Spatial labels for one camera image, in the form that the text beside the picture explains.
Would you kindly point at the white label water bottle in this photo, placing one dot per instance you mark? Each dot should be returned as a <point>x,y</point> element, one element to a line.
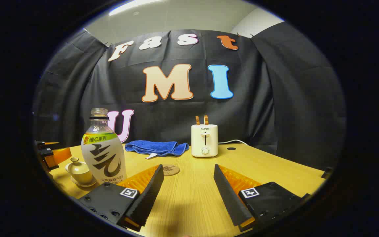
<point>103,154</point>

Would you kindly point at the cream toaster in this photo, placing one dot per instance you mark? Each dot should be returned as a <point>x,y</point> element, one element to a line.
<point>197,141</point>

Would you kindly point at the black backdrop cloth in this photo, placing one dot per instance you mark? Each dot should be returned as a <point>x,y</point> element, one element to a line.
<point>262,98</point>

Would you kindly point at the cream ceramic saucer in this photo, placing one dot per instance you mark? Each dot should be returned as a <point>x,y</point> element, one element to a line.
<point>84,184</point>

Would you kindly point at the round cork coaster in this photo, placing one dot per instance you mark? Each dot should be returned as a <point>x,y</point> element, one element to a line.
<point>171,170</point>

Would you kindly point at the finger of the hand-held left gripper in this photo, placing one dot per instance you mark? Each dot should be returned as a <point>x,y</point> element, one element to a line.
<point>59,156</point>
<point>40,144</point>

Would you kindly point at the blue folded towel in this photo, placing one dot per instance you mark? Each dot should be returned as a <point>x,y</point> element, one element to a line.
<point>156,147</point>

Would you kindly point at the brown toast slice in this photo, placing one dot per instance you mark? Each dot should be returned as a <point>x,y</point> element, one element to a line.
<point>206,119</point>
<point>197,120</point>

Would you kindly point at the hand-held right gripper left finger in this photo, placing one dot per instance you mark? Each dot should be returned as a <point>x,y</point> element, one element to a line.
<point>150,194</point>

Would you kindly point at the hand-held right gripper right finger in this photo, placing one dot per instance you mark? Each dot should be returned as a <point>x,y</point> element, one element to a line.
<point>229,194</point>

